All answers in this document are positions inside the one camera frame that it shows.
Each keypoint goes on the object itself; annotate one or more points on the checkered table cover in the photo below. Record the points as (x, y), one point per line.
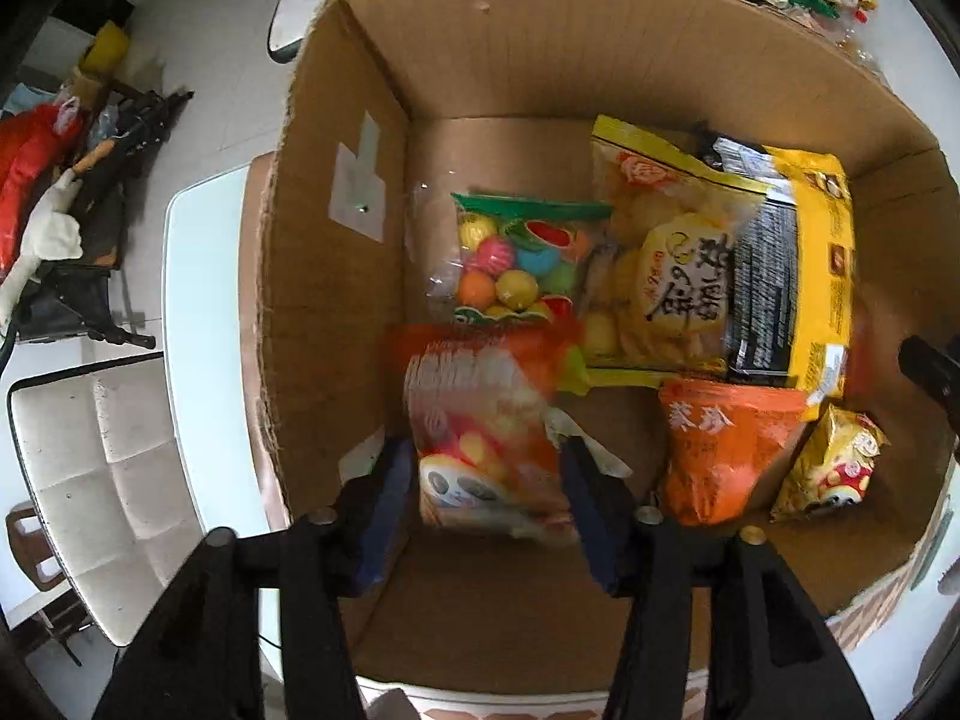
(862, 626)

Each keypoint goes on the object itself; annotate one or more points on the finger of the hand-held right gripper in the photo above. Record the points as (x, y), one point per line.
(934, 375)

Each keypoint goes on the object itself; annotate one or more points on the red plastic bag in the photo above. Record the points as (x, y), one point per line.
(22, 165)

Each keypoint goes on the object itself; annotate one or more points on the black folding cart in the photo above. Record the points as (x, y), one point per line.
(90, 292)

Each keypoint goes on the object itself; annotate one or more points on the colourful candy ball bag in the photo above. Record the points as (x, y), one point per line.
(510, 262)

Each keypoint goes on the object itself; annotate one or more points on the white plush goose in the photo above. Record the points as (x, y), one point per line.
(45, 240)

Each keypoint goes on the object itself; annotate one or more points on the white quilted chair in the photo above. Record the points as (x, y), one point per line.
(289, 22)
(97, 495)

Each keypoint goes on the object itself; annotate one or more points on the black yellow snack packet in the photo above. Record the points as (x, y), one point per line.
(810, 240)

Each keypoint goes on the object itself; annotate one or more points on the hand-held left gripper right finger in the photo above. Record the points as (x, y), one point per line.
(592, 510)

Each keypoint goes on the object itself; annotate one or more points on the yellow panda snack packet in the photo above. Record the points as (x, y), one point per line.
(832, 465)

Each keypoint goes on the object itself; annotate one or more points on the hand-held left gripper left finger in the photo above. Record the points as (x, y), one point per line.
(382, 502)

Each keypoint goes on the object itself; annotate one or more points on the wooden chair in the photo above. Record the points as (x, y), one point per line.
(26, 547)

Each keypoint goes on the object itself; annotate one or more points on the cardboard box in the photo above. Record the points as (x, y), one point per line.
(337, 127)

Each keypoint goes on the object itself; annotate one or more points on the red panda snack packet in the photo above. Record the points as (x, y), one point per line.
(480, 420)

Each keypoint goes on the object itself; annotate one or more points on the yellow rice cracker bag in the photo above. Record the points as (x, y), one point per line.
(667, 292)

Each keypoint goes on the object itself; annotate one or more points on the orange snack packet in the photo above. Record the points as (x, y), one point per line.
(712, 450)

